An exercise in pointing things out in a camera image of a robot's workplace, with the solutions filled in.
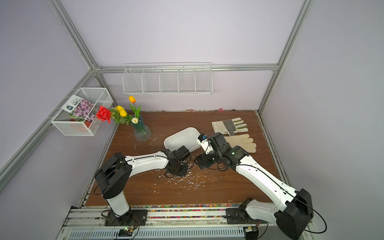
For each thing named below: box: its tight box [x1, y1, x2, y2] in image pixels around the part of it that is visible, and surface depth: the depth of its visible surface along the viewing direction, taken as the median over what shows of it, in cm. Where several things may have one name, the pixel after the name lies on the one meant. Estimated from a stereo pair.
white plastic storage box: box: [163, 127, 201, 152], surface depth 104 cm
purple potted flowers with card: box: [61, 95, 99, 128], surface depth 75 cm
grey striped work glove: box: [211, 117, 249, 136], surface depth 114 cm
